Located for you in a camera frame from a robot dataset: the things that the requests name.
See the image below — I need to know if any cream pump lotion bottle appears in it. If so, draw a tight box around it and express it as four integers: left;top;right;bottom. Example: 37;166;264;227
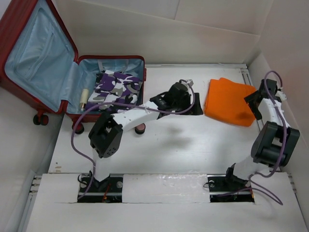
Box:
79;88;89;112

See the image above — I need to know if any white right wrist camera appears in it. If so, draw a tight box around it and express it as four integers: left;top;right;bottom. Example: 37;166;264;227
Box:
276;88;287;102

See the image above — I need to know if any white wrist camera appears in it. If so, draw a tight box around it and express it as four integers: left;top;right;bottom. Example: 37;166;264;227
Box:
276;88;287;102
179;79;194;87

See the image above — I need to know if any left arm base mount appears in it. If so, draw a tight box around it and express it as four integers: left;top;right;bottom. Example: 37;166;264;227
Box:
77;176;123;203

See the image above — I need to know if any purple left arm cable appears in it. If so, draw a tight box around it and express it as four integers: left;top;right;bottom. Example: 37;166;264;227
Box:
71;84;196;201

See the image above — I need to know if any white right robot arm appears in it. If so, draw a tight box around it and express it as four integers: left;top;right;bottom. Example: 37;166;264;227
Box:
223;79;300;190

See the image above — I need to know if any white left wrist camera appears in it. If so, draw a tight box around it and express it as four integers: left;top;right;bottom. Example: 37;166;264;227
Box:
179;79;194;87

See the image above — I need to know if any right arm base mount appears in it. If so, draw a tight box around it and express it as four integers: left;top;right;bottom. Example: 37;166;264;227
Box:
203;174;254;203

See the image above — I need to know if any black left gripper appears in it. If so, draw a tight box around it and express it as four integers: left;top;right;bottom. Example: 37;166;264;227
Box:
172;93;202;116

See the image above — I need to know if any orange garment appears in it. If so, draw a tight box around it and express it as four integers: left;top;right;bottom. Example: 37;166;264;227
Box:
204;78;256;127

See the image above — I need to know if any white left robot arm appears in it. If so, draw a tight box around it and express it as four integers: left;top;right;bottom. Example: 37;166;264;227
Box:
88;79;203;192

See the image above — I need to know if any purple camouflage garment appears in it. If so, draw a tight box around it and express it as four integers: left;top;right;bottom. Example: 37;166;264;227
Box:
85;70;143;110

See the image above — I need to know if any red hard-shell suitcase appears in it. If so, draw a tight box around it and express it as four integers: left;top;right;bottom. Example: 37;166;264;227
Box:
0;0;146;134

